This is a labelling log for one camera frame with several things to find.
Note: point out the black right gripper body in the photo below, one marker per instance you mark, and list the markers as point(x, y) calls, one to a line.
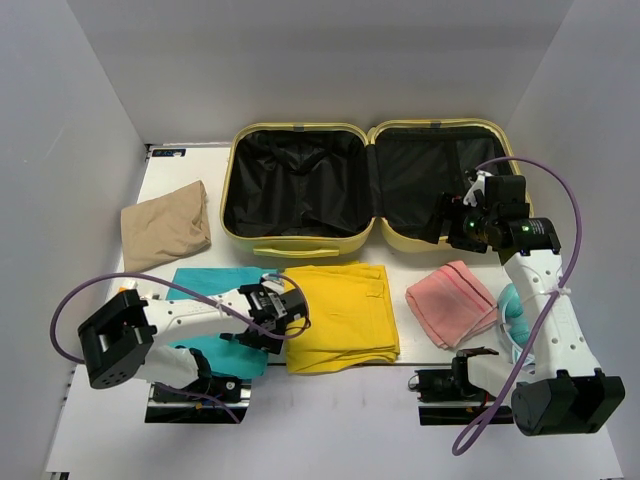
point(468, 228)

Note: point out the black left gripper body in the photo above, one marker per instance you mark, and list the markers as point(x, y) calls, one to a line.
point(280, 327)

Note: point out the teal garment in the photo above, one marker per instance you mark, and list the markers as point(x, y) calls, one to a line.
point(226, 358)

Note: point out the yellow garment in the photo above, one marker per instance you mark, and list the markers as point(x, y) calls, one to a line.
point(352, 319)

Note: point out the pink towel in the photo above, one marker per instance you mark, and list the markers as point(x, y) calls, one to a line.
point(452, 305)

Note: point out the beige garment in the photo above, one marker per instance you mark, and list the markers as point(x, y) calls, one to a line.
point(164, 229)

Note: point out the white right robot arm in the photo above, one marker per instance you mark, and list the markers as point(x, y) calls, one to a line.
point(557, 386)

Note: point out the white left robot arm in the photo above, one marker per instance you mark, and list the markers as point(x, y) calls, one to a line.
point(130, 337)

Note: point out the teal cat-ear headphones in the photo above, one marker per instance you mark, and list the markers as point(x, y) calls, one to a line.
point(512, 325)

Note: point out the yellow hard-shell suitcase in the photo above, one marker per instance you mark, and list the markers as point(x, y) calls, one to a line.
point(315, 190)

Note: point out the blue table label sticker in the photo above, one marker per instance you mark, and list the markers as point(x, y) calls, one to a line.
point(168, 152)

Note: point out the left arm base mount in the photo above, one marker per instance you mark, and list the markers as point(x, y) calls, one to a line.
point(224, 401)

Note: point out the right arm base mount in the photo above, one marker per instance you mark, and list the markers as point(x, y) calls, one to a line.
point(442, 403)

